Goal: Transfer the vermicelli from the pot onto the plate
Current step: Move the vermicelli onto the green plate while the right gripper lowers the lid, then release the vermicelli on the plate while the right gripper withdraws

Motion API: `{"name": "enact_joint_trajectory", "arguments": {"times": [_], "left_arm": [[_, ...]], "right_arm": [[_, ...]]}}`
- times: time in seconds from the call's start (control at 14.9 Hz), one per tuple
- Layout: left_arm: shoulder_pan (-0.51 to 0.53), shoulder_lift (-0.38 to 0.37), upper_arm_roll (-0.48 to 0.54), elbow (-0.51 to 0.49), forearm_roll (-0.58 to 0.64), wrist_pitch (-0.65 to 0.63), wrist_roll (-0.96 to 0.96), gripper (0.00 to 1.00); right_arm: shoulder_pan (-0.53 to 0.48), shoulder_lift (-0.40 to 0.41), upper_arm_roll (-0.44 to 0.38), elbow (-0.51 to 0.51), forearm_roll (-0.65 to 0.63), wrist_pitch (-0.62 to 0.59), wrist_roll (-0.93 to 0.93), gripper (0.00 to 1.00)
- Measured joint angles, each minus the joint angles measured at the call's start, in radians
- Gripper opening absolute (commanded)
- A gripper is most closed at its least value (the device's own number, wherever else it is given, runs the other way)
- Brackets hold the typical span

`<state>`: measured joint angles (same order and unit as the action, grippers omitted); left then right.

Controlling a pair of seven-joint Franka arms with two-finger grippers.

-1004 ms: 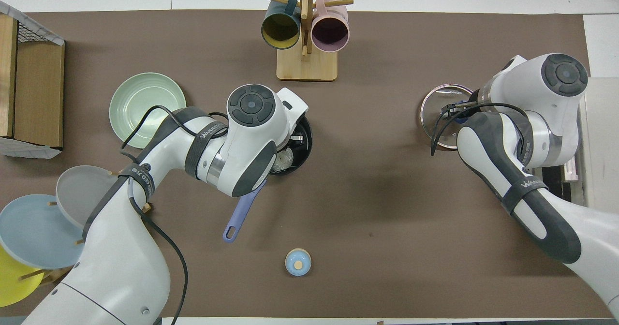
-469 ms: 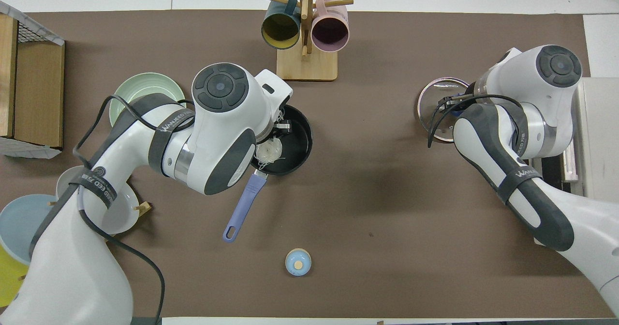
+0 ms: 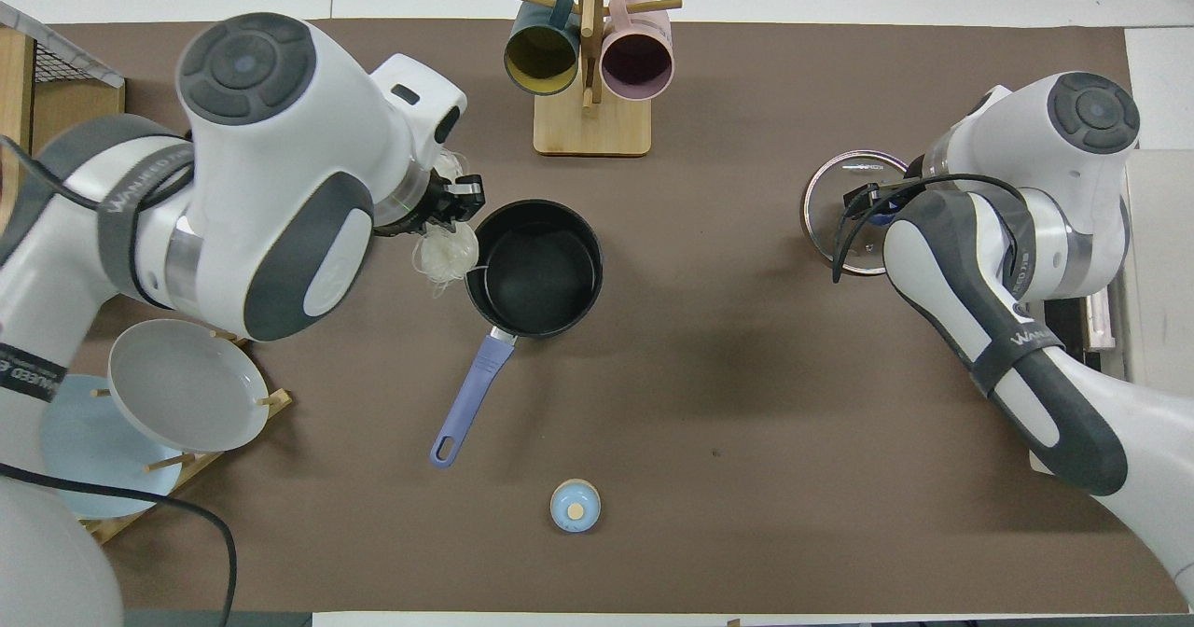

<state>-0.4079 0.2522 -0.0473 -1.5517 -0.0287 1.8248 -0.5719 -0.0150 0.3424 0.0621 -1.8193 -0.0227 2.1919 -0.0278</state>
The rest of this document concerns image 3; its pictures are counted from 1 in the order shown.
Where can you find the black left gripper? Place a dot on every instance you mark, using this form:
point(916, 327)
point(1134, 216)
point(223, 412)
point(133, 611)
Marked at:
point(415, 205)

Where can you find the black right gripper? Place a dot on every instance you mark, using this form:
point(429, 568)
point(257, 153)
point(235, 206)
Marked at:
point(886, 200)

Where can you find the clear plastic bag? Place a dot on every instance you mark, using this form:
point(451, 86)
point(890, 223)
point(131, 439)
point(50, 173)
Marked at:
point(446, 258)

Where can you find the glass lid with blue knob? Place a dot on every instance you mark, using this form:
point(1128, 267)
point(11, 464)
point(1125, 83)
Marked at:
point(826, 216)

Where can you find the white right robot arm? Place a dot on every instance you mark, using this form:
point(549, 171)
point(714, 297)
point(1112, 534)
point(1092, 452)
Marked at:
point(1007, 328)

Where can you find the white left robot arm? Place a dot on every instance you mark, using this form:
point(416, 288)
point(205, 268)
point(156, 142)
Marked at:
point(280, 160)

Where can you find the grey plate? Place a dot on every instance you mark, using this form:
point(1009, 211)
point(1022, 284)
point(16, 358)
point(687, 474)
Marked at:
point(187, 384)

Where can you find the wooden plate rack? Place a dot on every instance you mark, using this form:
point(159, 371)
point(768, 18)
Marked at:
point(210, 459)

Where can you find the light blue plate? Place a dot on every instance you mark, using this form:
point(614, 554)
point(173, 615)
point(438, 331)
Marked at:
point(93, 450)

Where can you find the wooden mug tree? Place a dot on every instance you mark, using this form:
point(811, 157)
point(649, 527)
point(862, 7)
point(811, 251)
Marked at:
point(592, 128)

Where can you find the teal mug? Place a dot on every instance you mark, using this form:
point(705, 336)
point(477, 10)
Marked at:
point(541, 58)

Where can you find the pink mug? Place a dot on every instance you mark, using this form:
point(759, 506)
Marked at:
point(637, 62)

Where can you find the brown table mat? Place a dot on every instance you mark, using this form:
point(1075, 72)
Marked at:
point(728, 375)

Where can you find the white toaster oven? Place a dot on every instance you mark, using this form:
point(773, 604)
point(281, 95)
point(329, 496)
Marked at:
point(1161, 263)

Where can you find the small blue round bell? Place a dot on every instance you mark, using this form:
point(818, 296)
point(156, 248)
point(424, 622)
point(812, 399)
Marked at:
point(575, 508)

